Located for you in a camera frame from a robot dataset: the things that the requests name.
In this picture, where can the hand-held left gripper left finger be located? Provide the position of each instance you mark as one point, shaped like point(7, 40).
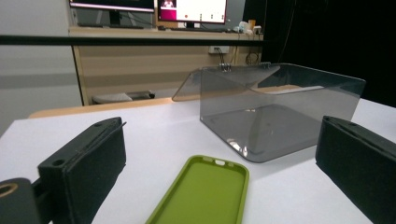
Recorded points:
point(84, 168)

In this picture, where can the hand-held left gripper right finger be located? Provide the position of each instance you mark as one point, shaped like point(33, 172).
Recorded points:
point(358, 168)

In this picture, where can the transparent grey plastic box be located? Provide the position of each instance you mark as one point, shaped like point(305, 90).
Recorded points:
point(274, 124)

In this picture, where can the green phone case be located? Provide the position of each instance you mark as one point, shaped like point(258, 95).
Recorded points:
point(202, 193)

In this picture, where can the grey footrest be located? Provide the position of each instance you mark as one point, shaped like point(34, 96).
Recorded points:
point(112, 98)

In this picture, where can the white partition panel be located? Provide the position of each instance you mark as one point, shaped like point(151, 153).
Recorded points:
point(34, 68)

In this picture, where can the wooden desk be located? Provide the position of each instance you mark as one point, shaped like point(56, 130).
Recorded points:
point(140, 65)

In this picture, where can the black curtain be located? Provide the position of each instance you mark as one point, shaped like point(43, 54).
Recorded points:
point(327, 31)

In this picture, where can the monitor with dark screen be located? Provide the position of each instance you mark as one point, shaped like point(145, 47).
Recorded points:
point(112, 4)

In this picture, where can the small clutter with yellow cup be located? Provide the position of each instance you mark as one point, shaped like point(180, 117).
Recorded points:
point(249, 26)

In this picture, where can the white power socket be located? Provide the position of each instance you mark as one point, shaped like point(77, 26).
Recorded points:
point(219, 49)

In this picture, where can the black keyboard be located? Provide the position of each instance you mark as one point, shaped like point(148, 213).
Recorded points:
point(199, 30)

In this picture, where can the monitor with white screen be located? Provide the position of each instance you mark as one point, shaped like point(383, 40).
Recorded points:
point(199, 11)

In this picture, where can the black metal frame bar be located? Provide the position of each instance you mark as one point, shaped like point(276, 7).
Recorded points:
point(124, 40)

